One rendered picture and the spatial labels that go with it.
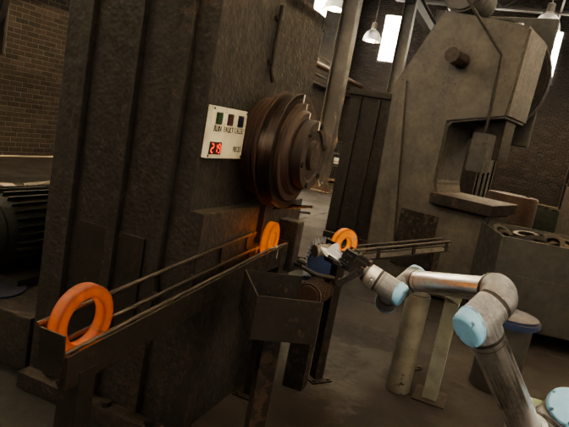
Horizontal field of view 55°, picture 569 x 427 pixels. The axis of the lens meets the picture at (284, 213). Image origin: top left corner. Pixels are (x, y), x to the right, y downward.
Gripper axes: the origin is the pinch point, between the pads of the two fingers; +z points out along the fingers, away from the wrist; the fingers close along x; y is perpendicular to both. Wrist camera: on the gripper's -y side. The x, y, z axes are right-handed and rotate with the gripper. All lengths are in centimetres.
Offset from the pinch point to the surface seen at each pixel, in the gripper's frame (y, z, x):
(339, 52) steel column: 96, 347, -848
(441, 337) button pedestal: -24, -60, -63
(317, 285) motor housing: -23.3, -0.5, -24.2
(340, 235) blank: -1.4, 4.5, -40.1
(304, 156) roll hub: 30.9, 23.0, 8.2
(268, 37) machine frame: 64, 58, 11
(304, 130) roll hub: 40.0, 27.2, 10.5
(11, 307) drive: -84, 97, 44
